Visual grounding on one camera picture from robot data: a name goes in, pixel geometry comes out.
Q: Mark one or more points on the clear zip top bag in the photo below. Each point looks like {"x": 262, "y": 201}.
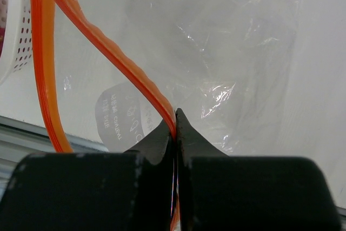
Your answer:
{"x": 223, "y": 62}

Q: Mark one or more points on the white perforated plastic basket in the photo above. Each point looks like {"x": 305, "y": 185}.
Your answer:
{"x": 16, "y": 36}

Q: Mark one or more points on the aluminium mounting rail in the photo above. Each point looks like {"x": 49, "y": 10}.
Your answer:
{"x": 18, "y": 139}

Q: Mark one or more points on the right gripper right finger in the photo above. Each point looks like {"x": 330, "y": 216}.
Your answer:
{"x": 221, "y": 192}

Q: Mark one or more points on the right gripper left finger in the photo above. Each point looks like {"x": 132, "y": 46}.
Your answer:
{"x": 132, "y": 190}

